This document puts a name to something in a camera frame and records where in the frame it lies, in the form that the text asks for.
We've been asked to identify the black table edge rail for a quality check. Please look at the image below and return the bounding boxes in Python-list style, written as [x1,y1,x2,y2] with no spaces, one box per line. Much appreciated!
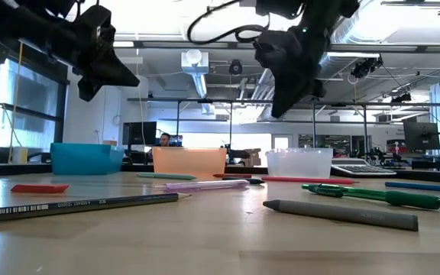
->
[0,163,440,185]

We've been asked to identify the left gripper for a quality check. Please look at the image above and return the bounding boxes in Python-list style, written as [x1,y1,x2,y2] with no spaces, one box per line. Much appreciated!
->
[57,5,141,88]

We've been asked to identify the grey crayon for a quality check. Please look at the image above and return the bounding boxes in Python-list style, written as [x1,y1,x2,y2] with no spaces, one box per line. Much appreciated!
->
[262,199,419,232]

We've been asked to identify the black ceiling spotlights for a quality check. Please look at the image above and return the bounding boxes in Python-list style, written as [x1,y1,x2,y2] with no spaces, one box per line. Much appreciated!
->
[351,56,384,80]

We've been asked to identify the long ceiling light beam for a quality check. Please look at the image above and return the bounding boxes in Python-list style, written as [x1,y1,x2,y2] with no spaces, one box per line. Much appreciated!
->
[112,40,419,53]

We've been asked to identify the yellow box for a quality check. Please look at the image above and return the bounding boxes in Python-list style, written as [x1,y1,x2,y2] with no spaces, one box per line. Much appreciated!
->
[11,147,29,165]

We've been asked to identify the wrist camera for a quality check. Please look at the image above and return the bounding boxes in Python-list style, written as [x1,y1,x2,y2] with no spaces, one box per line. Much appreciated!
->
[310,78,327,99]
[76,74,105,102]

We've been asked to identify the black pencil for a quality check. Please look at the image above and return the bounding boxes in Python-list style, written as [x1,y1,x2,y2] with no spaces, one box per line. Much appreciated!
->
[0,192,193,225]

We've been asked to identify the yellow hanging rope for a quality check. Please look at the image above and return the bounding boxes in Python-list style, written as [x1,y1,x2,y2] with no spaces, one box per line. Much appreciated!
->
[0,22,24,162]

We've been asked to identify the black monitor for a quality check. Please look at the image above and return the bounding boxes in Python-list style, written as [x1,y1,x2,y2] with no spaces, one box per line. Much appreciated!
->
[122,121,157,146]

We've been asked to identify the clear plastic bin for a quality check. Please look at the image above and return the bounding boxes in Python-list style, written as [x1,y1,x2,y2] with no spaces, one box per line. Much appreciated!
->
[265,147,334,180]

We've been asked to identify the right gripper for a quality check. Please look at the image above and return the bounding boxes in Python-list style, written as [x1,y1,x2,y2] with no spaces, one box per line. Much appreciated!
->
[254,30,320,118]

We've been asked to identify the blue pen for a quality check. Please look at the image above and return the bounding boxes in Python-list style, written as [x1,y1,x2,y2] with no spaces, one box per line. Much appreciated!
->
[384,181,440,195]

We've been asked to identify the white calculator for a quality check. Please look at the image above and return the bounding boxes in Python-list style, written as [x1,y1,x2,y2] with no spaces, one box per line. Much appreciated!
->
[330,157,397,177]

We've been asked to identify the black ceiling speaker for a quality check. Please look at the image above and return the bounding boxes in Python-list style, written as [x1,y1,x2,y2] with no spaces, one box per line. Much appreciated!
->
[228,59,244,76]

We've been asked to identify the red marker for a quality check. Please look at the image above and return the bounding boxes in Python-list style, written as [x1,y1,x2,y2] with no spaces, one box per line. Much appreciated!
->
[212,173,253,180]

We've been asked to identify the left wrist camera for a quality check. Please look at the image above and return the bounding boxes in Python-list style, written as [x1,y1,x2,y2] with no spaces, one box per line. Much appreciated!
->
[76,74,105,102]

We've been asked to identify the teal plastic bin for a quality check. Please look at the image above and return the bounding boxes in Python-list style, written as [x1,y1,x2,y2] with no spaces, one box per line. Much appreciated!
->
[50,142,125,176]

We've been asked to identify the silver spiral air duct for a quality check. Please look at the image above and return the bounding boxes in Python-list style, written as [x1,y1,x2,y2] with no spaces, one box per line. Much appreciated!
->
[257,7,381,120]

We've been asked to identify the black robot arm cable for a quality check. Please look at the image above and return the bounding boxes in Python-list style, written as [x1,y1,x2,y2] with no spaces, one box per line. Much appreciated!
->
[187,0,270,45]

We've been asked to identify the pink pencil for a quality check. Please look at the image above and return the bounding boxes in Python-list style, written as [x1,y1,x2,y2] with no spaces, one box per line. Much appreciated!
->
[260,176,358,186]

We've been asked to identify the green pen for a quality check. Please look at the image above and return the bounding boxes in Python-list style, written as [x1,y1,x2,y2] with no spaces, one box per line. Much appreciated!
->
[301,183,440,211]

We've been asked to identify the purple translucent pen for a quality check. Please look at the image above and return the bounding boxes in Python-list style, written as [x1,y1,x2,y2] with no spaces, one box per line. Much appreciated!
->
[153,179,251,194]

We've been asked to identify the person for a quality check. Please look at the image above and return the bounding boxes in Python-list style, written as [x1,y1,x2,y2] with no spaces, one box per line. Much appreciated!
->
[154,132,183,149]

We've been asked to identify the orange translucent plastic bin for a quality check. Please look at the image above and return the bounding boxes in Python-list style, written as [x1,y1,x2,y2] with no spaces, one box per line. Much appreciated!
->
[151,147,228,177]

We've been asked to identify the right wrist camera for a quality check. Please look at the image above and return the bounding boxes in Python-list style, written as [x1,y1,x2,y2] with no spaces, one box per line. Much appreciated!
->
[310,78,327,99]

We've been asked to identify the red eraser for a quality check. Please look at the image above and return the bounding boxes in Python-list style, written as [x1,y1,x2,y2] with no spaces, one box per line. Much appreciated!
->
[10,184,70,194]

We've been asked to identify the white ceiling air unit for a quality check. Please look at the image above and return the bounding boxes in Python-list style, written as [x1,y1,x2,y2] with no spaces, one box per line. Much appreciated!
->
[180,49,209,76]

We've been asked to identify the black monitor on arm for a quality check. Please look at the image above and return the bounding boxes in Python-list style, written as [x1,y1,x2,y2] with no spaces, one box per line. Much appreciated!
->
[403,121,440,152]

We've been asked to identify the teal green marker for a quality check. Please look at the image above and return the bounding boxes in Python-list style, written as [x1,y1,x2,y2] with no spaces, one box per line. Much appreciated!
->
[135,172,197,181]

